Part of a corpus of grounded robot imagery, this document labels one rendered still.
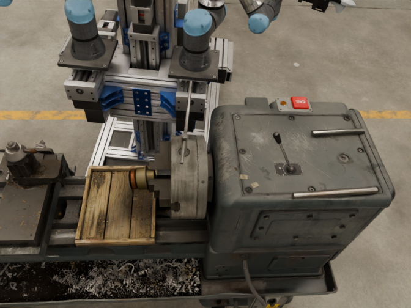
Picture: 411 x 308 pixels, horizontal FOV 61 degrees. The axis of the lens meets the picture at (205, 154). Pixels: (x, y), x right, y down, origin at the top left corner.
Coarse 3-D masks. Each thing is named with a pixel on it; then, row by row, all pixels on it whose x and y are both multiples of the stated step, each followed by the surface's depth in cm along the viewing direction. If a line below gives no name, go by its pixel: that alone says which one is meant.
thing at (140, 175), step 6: (138, 168) 129; (144, 168) 128; (132, 174) 128; (138, 174) 127; (144, 174) 126; (150, 174) 128; (132, 180) 127; (138, 180) 127; (144, 180) 126; (132, 186) 128; (138, 186) 128; (144, 186) 128
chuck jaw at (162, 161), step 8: (160, 144) 128; (168, 144) 128; (160, 152) 128; (168, 152) 128; (152, 160) 131; (160, 160) 128; (168, 160) 129; (152, 168) 129; (160, 168) 129; (168, 168) 129
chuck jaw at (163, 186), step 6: (150, 180) 126; (156, 180) 127; (162, 180) 127; (168, 180) 127; (150, 186) 125; (156, 186) 124; (162, 186) 124; (168, 186) 125; (156, 192) 123; (162, 192) 122; (168, 192) 122; (162, 198) 120; (168, 198) 120; (162, 204) 121; (168, 204) 121; (174, 204) 119; (174, 210) 121
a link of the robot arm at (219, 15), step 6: (198, 0) 151; (204, 0) 148; (210, 0) 147; (216, 0) 148; (222, 0) 150; (198, 6) 152; (204, 6) 149; (210, 6) 148; (216, 6) 148; (222, 6) 150; (210, 12) 149; (216, 12) 150; (222, 12) 153; (216, 18) 151; (222, 18) 156
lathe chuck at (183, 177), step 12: (180, 144) 122; (192, 144) 122; (192, 156) 119; (180, 168) 117; (192, 168) 117; (180, 180) 116; (192, 180) 117; (180, 192) 117; (192, 192) 117; (180, 204) 119; (192, 204) 119; (180, 216) 124; (192, 216) 125
